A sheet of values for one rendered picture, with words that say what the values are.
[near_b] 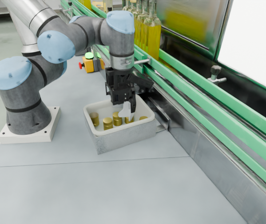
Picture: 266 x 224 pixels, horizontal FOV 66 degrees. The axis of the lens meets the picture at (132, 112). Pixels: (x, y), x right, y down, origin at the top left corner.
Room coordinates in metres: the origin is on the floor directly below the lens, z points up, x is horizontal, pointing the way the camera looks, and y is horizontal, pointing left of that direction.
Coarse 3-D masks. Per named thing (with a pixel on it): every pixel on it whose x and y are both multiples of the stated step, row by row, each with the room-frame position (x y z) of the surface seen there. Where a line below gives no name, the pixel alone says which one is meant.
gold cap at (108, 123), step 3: (108, 117) 0.57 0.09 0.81; (105, 120) 0.55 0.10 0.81; (108, 120) 0.55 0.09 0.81; (111, 120) 0.55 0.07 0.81; (105, 123) 0.54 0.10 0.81; (108, 123) 0.54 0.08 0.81; (111, 123) 0.55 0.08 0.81; (105, 126) 0.54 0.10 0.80; (108, 126) 0.54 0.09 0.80; (111, 126) 0.55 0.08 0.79; (105, 129) 0.54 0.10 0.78
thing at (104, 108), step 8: (136, 96) 0.67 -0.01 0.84; (88, 104) 0.61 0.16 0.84; (96, 104) 0.62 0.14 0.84; (104, 104) 0.63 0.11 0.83; (136, 104) 0.66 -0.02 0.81; (144, 104) 0.61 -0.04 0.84; (88, 112) 0.60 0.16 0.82; (104, 112) 0.63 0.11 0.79; (112, 112) 0.64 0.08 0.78; (136, 112) 0.66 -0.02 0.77; (144, 112) 0.60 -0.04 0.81; (152, 112) 0.57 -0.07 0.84; (88, 120) 0.52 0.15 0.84; (112, 120) 0.61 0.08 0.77; (136, 120) 0.61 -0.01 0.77; (144, 120) 0.52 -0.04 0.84; (96, 128) 0.56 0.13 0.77; (112, 128) 0.48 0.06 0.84; (120, 128) 0.48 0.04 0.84; (96, 136) 0.48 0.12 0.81
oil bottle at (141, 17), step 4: (140, 16) 0.88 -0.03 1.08; (144, 16) 0.87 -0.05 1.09; (140, 20) 0.87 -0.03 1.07; (140, 24) 0.87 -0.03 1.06; (140, 28) 0.87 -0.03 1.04; (140, 32) 0.87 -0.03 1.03; (140, 36) 0.87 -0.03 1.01; (140, 40) 0.87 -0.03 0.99; (136, 44) 0.91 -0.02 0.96; (140, 44) 0.87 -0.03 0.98
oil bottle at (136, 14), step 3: (135, 12) 0.93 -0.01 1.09; (138, 12) 0.93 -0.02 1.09; (141, 12) 0.93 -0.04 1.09; (135, 15) 0.92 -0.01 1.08; (138, 15) 0.92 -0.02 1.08; (135, 18) 0.92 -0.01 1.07; (135, 21) 0.92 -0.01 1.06; (135, 24) 0.92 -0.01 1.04; (135, 27) 0.92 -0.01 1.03; (135, 30) 0.92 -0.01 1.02; (135, 33) 0.92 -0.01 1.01; (135, 36) 0.92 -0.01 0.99; (135, 39) 0.92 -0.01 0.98; (135, 42) 0.92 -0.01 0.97
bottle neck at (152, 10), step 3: (150, 3) 0.84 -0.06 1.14; (153, 3) 0.83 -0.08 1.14; (156, 3) 0.84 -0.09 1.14; (150, 6) 0.84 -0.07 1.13; (153, 6) 0.83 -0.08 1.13; (156, 6) 0.84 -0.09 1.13; (150, 9) 0.84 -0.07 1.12; (153, 9) 0.83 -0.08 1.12; (156, 9) 0.84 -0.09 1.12; (150, 12) 0.83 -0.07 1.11; (153, 12) 0.83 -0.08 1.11; (150, 15) 0.83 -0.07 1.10; (153, 15) 0.83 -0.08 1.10
